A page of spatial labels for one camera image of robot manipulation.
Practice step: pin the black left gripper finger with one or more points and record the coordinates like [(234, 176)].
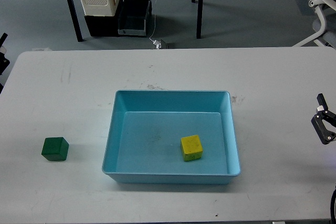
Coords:
[(4, 62)]

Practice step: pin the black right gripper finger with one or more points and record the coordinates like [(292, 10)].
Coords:
[(323, 115)]

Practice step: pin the green wooden cube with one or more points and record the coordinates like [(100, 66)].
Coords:
[(55, 149)]

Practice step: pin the yellow wooden cube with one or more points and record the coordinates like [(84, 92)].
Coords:
[(191, 148)]

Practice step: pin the black plastic crate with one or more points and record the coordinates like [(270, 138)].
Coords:
[(104, 26)]

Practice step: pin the black table leg left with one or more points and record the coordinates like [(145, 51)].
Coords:
[(74, 19)]

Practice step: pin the white grey office chair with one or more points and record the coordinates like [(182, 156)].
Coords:
[(324, 25)]

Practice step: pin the light blue plastic tray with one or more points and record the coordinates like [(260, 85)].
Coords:
[(143, 144)]

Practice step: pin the dark grey open bin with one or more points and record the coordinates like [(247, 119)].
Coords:
[(134, 17)]

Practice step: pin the white power adapter plug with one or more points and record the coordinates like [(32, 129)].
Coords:
[(160, 44)]

